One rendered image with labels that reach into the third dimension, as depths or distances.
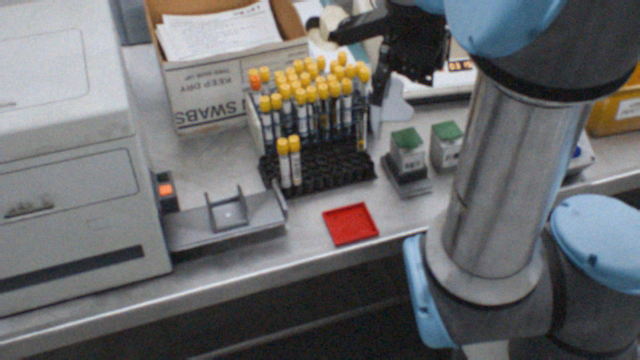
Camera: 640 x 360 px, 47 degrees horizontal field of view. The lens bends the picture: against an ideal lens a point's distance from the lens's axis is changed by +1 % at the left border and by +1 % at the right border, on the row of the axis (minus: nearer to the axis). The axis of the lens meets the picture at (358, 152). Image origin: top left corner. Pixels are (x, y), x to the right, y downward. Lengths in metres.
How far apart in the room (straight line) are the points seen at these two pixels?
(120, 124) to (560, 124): 0.53
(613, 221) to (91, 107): 0.57
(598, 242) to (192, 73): 0.70
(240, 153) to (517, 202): 0.71
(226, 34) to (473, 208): 0.87
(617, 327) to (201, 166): 0.69
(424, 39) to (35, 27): 0.50
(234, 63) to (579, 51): 0.83
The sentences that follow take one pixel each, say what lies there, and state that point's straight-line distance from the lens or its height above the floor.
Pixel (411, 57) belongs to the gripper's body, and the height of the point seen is 1.13.
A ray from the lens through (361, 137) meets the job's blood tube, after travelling 1.15.
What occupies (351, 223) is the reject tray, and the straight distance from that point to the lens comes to 1.09.
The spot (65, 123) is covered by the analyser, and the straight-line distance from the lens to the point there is 0.87.
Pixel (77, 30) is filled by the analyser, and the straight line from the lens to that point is 1.01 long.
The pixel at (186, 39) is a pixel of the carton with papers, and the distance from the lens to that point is 1.40.
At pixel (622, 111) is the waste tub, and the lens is 1.28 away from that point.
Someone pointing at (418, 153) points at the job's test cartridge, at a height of 0.94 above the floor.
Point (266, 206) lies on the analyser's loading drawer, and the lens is 1.07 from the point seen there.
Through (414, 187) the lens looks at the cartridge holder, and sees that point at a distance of 1.13.
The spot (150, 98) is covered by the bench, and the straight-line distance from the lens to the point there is 1.37.
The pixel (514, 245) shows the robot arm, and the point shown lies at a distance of 0.64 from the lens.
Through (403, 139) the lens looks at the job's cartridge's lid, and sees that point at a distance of 1.11.
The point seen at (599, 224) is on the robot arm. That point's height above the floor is 1.13.
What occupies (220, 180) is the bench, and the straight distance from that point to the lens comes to 1.18.
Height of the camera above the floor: 1.68
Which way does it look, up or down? 42 degrees down
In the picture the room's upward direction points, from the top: straight up
